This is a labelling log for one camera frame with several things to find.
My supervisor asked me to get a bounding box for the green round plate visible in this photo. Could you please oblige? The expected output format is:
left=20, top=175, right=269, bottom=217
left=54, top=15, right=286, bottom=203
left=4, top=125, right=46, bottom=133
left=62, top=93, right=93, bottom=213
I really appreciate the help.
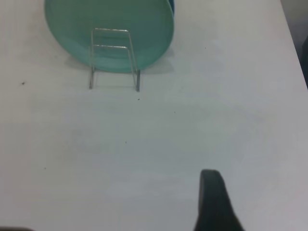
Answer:
left=44, top=0, right=175, bottom=74

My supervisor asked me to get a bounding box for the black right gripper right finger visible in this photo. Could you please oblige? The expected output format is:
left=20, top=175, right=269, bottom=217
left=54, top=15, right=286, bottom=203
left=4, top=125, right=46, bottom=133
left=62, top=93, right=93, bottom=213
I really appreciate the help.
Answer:
left=193, top=169, right=246, bottom=231

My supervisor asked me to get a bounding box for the silver wire plate rack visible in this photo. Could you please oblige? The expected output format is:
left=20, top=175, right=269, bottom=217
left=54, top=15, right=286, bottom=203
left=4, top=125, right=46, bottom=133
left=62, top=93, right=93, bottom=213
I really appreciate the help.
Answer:
left=88, top=27, right=141, bottom=92

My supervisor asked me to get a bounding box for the blue round plate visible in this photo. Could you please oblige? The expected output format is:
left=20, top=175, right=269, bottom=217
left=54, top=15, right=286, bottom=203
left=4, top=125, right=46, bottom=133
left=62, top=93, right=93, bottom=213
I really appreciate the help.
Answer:
left=167, top=0, right=176, bottom=17

